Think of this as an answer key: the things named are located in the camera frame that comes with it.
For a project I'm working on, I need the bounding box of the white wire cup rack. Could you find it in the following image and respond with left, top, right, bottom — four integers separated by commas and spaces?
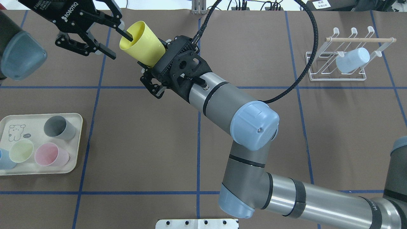
308, 26, 397, 81

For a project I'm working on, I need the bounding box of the pink cup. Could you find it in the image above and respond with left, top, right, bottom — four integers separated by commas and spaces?
34, 142, 70, 167

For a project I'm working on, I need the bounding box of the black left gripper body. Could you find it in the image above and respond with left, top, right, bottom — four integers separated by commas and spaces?
19, 0, 122, 56

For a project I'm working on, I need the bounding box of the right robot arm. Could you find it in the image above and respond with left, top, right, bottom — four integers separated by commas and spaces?
138, 35, 406, 229

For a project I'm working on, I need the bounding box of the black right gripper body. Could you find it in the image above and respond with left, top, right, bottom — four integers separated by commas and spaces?
140, 35, 212, 100

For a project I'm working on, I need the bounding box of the aluminium frame post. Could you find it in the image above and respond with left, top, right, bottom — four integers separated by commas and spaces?
191, 0, 208, 15

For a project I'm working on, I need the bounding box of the grey cup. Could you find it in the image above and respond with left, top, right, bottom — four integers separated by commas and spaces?
43, 115, 76, 140

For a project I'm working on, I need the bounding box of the pale green cup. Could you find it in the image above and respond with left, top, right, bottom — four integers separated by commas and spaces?
9, 139, 34, 163

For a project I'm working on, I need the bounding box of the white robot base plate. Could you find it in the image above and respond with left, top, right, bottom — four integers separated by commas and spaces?
155, 219, 239, 229

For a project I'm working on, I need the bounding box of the yellow cup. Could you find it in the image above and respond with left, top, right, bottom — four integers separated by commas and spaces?
119, 21, 166, 67

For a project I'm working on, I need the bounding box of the light blue cup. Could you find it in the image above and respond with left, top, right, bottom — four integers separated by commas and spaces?
0, 148, 17, 170
335, 47, 370, 73

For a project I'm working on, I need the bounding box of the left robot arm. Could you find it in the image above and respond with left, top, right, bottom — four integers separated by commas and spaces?
1, 0, 133, 80

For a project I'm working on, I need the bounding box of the cream plastic tray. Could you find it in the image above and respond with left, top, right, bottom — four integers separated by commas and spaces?
0, 113, 83, 176

